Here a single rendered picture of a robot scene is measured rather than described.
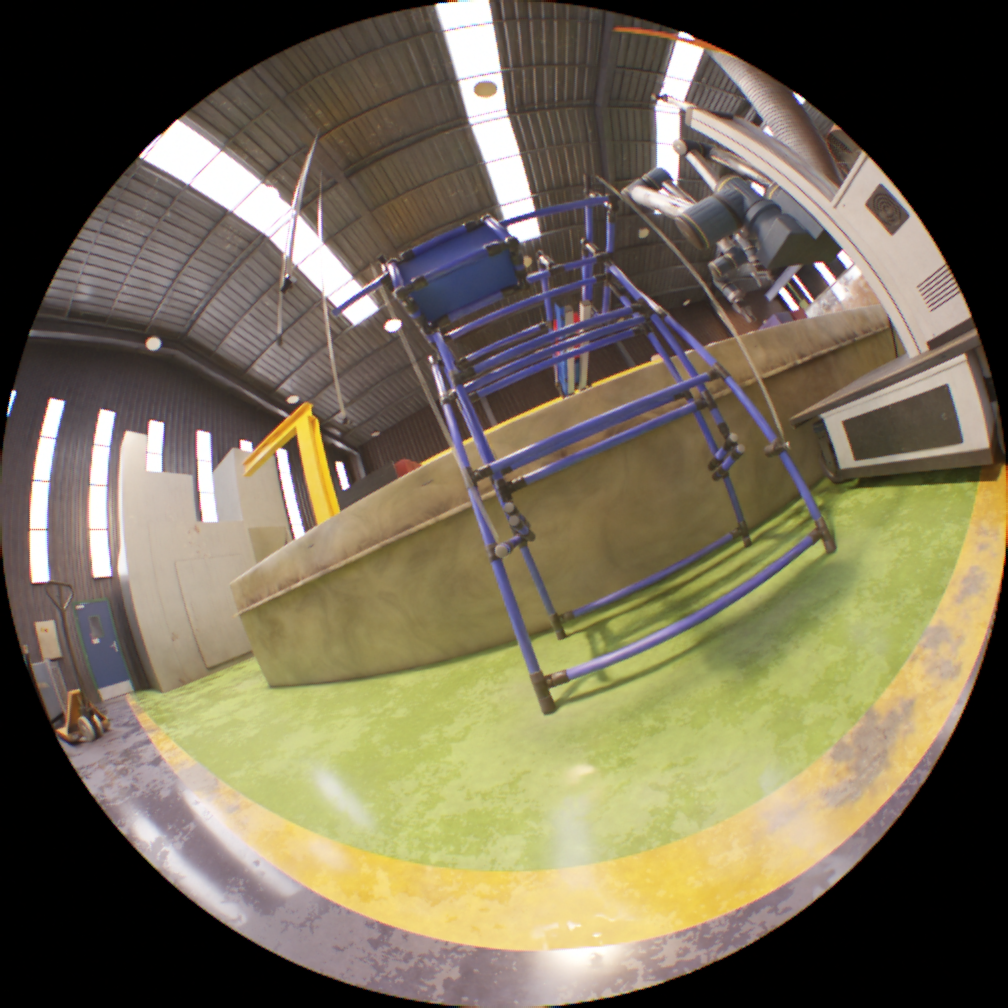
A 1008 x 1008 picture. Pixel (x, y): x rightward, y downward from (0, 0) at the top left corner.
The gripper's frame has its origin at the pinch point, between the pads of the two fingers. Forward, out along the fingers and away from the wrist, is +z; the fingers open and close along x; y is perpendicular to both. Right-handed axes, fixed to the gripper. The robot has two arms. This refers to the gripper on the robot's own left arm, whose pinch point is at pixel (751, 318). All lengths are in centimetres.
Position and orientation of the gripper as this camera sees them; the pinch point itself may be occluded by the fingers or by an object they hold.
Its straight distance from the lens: 223.6
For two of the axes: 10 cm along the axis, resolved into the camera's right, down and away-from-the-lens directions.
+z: 3.9, 9.2, -0.9
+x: -9.0, 4.0, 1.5
